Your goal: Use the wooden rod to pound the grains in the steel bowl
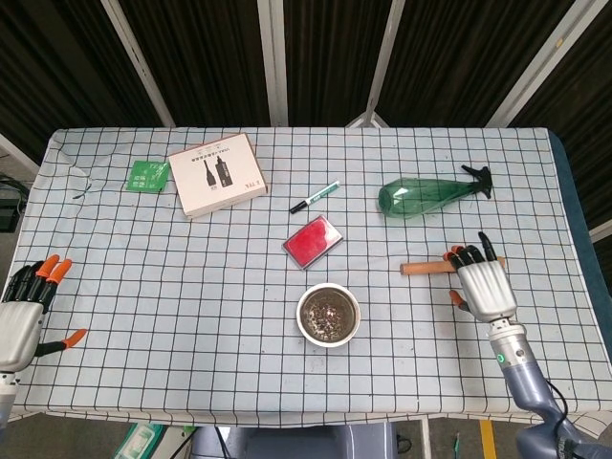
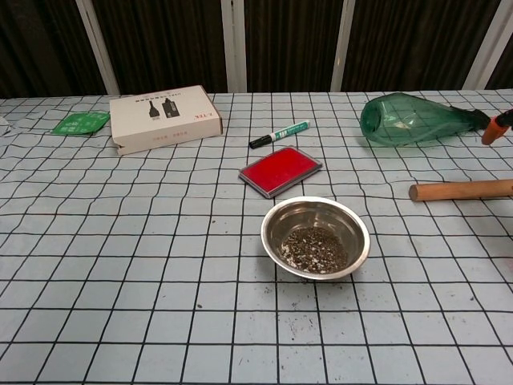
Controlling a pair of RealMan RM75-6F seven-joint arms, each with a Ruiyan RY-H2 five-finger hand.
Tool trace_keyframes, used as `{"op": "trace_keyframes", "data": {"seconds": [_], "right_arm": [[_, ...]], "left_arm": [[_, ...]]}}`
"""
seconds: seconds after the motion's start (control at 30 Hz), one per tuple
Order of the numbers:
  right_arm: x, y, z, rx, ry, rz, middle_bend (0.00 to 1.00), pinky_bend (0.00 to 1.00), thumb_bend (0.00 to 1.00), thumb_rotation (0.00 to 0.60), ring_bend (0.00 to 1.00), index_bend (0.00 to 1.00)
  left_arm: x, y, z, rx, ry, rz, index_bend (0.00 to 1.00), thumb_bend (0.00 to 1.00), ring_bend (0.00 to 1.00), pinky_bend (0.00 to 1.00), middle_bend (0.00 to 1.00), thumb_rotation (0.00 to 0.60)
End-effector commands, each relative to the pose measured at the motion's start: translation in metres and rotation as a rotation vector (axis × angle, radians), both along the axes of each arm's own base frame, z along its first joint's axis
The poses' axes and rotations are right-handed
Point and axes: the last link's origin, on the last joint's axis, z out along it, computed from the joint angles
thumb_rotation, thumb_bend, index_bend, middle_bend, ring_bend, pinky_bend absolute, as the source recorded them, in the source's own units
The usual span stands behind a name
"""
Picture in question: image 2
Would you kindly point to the green foil packet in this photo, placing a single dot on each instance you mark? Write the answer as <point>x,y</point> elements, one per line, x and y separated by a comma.
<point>80,123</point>

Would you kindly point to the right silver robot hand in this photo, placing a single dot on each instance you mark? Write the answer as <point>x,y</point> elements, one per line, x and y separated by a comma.
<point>491,133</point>

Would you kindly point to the light blue checked tablecloth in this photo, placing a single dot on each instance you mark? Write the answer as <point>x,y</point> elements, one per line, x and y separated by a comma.
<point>120,260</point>

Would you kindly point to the round wooden stick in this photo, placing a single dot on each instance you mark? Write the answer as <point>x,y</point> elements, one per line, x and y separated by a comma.
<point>461,189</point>

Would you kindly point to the crushed nut pieces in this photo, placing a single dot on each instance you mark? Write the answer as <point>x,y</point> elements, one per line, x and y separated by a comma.
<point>316,248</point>

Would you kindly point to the stainless steel bowl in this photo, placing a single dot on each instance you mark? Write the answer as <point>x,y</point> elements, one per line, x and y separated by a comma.
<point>352,232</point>

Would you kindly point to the green plastic spray bottle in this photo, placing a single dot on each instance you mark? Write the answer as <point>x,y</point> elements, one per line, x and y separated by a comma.
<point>405,118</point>

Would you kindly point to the white metal frame post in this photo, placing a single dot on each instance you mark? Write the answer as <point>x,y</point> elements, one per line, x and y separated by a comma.
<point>98,48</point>
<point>234,44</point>
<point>487,44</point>
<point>342,44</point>

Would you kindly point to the green-white marker pen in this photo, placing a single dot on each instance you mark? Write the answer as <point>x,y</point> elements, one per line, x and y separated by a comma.
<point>286,131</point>

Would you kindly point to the white cardboard box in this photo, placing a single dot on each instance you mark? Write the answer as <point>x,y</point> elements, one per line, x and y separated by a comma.
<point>164,116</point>

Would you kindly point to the red ink pad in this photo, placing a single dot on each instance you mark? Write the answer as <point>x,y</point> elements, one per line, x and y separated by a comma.
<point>280,168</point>

